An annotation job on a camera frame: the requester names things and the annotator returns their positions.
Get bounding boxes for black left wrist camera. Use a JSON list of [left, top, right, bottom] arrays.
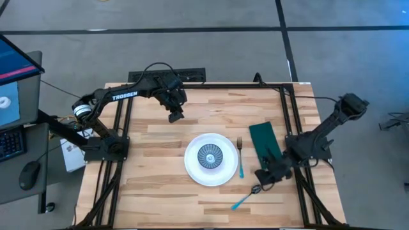
[[165, 76, 183, 93]]

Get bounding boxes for black power strip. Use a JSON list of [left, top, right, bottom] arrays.
[[127, 67, 207, 83]]

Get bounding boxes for black aluminium table frame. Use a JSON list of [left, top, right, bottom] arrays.
[[75, 82, 346, 229]]

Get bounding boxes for thin black floor cable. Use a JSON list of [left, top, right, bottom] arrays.
[[40, 79, 81, 99]]

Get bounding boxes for white round plate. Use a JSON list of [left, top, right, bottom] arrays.
[[184, 132, 239, 187]]

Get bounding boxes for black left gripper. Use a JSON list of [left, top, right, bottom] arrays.
[[156, 88, 188, 124]]

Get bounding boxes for grey monitor light blue screen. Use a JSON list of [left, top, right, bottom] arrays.
[[0, 50, 43, 131]]

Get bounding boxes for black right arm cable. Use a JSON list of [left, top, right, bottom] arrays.
[[254, 72, 340, 104]]

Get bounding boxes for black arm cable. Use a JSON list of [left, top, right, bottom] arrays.
[[254, 72, 340, 104], [132, 61, 180, 88]]

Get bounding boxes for dark green cloth napkin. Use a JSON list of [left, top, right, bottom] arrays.
[[249, 121, 284, 170]]

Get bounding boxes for grey computer desk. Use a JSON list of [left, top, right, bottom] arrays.
[[0, 123, 50, 214]]

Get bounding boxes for black keyboard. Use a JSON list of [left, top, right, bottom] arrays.
[[0, 127, 27, 163]]

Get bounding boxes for black computer mouse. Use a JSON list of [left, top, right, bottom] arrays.
[[18, 160, 42, 192]]

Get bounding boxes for white printed box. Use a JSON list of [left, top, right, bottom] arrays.
[[59, 127, 95, 173]]

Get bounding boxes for blue striped bowl pink base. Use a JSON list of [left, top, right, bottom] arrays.
[[197, 143, 224, 169]]

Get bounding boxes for tilted monitor dark blue screen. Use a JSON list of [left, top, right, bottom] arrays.
[[0, 33, 45, 87]]

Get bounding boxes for metal fork teal handle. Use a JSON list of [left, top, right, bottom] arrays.
[[236, 136, 245, 179]]

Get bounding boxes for black diagonal strut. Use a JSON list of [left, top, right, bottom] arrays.
[[35, 109, 94, 151]]

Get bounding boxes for black floor stand legs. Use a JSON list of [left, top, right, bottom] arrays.
[[378, 111, 409, 132]]

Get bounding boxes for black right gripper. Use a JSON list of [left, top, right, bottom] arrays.
[[254, 146, 293, 187]]

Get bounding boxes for metal spoon teal handle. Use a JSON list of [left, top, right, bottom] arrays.
[[231, 184, 262, 211]]

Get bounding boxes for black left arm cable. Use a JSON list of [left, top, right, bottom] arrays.
[[132, 61, 180, 88]]

